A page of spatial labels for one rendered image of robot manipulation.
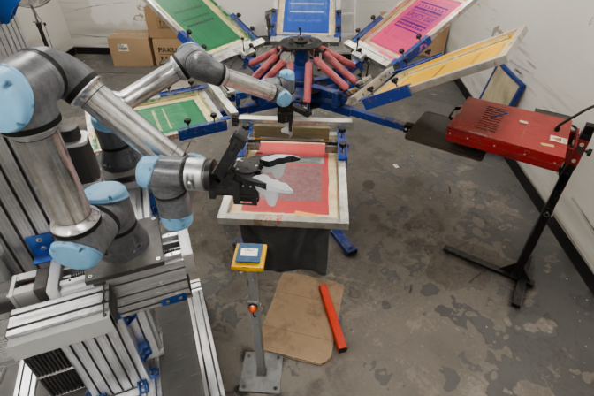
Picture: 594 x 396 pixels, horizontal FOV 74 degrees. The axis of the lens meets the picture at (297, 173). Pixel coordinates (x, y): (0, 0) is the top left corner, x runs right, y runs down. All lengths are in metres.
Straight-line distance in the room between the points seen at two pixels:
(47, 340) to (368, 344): 1.73
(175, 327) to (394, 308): 1.34
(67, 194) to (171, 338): 1.48
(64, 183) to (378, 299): 2.13
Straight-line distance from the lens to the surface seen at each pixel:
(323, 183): 1.99
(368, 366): 2.48
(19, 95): 0.89
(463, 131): 2.32
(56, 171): 1.01
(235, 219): 1.76
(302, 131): 2.10
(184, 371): 2.27
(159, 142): 1.02
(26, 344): 1.39
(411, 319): 2.69
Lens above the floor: 2.17
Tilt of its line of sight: 36 degrees down
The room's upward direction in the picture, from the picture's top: straight up
